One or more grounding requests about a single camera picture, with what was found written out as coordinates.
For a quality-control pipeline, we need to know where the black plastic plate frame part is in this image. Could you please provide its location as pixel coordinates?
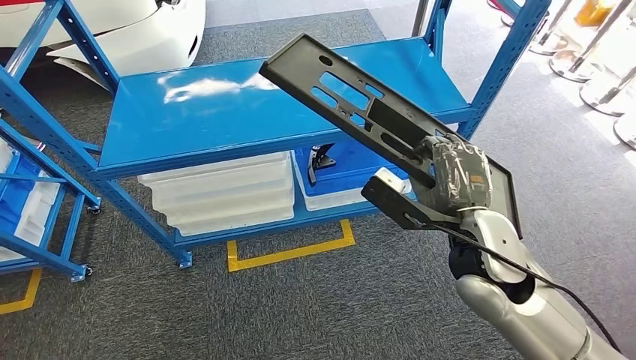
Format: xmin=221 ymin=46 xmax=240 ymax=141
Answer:
xmin=258 ymin=33 xmax=524 ymax=239

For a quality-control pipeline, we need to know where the blue metal shelf rack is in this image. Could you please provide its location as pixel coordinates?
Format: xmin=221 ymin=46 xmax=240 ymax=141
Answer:
xmin=0 ymin=0 xmax=553 ymax=270
xmin=0 ymin=118 xmax=103 ymax=284

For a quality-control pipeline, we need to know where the white bin with blue insert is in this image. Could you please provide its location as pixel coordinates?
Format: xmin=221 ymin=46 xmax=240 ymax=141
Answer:
xmin=0 ymin=151 xmax=63 ymax=263
xmin=292 ymin=141 xmax=419 ymax=212

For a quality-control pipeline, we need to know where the dark metal pole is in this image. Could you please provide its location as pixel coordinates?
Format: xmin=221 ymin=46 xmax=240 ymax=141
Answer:
xmin=412 ymin=0 xmax=431 ymax=38

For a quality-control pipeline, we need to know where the white car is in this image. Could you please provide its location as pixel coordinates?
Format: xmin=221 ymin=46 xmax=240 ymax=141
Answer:
xmin=0 ymin=0 xmax=207 ymax=93

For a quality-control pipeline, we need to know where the large white plastic tray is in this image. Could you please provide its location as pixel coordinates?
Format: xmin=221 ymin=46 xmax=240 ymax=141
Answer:
xmin=0 ymin=140 xmax=14 ymax=173

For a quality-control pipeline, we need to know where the orange yellow object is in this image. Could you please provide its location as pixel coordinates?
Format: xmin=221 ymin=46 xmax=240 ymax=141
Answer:
xmin=575 ymin=0 xmax=614 ymax=27

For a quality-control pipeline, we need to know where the black bracket part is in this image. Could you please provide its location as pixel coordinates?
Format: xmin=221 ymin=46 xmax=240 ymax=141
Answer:
xmin=307 ymin=144 xmax=338 ymax=188

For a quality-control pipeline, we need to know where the black right wrist camera bracket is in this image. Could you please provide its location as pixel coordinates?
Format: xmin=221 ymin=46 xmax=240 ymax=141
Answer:
xmin=361 ymin=167 xmax=461 ymax=230

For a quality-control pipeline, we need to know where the chrome stanchion post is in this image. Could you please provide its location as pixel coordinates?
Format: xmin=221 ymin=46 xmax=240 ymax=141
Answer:
xmin=613 ymin=111 xmax=636 ymax=151
xmin=548 ymin=0 xmax=636 ymax=84
xmin=529 ymin=0 xmax=580 ymax=56
xmin=578 ymin=64 xmax=636 ymax=118

